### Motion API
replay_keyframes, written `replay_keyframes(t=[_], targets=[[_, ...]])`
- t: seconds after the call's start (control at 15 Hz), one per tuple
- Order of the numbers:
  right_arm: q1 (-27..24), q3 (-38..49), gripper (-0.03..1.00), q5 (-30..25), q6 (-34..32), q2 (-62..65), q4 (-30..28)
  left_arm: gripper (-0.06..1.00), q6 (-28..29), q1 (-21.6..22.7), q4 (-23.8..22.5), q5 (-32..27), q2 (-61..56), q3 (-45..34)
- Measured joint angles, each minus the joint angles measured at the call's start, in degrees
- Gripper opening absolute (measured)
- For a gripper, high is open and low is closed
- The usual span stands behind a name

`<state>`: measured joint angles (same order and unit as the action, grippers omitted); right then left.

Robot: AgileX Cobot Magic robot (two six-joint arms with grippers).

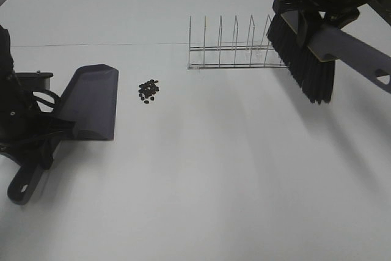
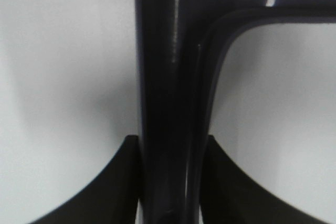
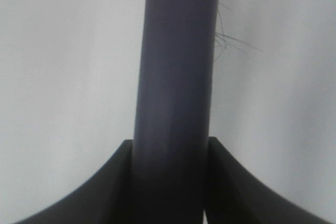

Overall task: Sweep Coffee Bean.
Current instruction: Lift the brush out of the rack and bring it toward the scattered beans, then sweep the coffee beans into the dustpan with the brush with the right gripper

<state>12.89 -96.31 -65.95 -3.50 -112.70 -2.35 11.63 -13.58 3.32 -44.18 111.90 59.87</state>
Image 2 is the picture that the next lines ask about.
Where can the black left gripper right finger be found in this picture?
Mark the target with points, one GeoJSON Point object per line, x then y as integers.
{"type": "Point", "coordinates": [228, 195]}

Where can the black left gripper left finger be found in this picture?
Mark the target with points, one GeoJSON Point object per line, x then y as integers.
{"type": "Point", "coordinates": [112, 197]}

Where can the grey plastic dustpan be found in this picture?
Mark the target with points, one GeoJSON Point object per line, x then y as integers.
{"type": "Point", "coordinates": [181, 45]}

